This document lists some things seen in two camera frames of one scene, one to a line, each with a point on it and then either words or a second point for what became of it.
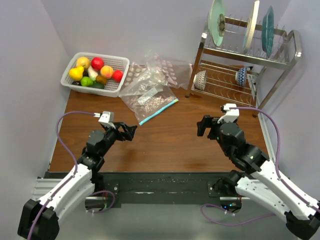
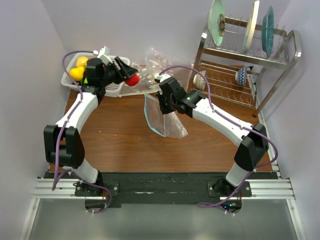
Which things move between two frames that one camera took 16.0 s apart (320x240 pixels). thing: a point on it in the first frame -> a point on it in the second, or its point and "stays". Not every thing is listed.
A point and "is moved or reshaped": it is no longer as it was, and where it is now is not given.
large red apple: [97, 63] is moved or reshaped
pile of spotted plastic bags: [157, 72] stays
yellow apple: [82, 61] stays
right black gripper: [207, 121] -> [163, 109]
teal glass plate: [267, 31] stays
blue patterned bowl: [241, 76] stays
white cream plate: [251, 27] stays
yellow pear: [76, 74] stays
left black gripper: [127, 133] -> [125, 70]
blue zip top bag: [146, 101] -> [168, 124]
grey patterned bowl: [199, 80] stays
